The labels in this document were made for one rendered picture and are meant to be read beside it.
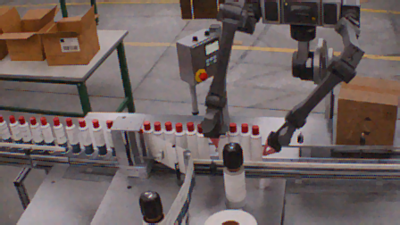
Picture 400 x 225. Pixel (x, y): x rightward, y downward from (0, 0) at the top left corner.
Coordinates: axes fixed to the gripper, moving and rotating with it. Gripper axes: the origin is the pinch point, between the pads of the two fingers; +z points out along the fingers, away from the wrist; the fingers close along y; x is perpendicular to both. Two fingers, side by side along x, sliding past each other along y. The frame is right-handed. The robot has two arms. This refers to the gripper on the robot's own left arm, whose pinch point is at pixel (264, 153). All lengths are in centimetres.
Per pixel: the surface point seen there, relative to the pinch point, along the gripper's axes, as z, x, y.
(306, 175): -6.0, 20.6, 6.0
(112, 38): 92, -97, -162
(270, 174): 4.2, 7.4, 5.8
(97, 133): 41, -68, 2
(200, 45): -26, -52, -2
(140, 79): 160, -58, -236
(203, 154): 16.9, -22.4, 3.2
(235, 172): -5.0, -14.5, 31.3
